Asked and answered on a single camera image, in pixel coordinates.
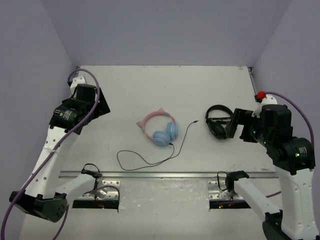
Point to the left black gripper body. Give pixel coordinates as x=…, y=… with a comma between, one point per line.
x=101, y=105

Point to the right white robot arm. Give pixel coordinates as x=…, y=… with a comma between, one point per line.
x=294, y=161

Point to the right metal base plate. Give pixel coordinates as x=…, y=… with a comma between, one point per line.
x=216, y=193

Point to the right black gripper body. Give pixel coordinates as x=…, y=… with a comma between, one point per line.
x=260, y=132

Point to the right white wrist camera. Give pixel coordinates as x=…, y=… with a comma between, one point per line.
x=263, y=99

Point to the pink blue cat-ear headphones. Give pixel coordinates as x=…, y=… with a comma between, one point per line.
x=164, y=136

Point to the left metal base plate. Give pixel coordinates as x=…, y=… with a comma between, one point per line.
x=108, y=190

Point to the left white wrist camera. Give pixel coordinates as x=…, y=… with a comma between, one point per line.
x=80, y=79

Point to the metal table rail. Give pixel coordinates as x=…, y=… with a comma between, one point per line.
x=167, y=175

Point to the black headphones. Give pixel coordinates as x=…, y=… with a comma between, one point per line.
x=215, y=124

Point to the metal base plate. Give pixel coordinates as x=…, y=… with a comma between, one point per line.
x=216, y=193
x=108, y=190

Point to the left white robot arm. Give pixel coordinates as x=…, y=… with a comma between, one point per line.
x=42, y=197

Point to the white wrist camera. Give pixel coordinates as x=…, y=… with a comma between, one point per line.
x=80, y=79
x=263, y=99

